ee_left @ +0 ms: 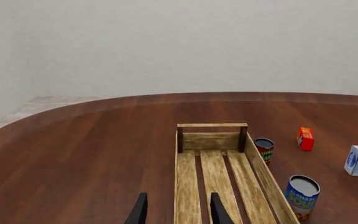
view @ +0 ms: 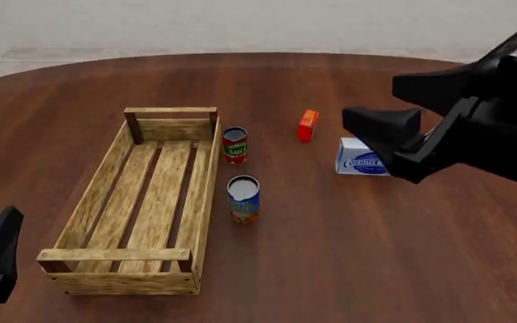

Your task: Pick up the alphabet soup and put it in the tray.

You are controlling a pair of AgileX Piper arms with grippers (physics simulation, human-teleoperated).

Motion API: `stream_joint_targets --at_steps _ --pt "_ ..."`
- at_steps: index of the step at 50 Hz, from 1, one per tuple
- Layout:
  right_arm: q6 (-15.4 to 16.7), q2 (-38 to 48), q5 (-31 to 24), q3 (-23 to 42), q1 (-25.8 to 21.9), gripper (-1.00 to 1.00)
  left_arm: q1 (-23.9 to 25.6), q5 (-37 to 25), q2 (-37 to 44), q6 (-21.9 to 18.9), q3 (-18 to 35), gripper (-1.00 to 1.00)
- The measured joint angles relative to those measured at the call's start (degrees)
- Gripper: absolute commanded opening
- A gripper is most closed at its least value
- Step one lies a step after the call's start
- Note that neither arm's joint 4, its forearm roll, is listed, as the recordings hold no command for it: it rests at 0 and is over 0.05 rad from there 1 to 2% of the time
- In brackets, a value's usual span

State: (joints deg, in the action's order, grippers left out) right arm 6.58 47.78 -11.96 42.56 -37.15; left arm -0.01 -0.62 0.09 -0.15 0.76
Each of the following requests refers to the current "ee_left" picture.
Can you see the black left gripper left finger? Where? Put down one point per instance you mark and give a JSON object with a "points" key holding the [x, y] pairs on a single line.
{"points": [[139, 210]]}

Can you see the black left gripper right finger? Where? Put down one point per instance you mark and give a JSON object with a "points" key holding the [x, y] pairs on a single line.
{"points": [[219, 211]]}

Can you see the wooden slat tray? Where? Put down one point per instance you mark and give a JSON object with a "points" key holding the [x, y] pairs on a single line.
{"points": [[219, 172]]}

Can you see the blue alphabet soup tin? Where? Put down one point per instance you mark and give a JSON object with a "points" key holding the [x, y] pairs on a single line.
{"points": [[301, 198]]}

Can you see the red and green tin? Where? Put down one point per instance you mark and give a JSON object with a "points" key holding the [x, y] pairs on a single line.
{"points": [[265, 151]]}

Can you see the small red orange box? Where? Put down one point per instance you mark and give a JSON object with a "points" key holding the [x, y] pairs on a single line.
{"points": [[305, 139]]}

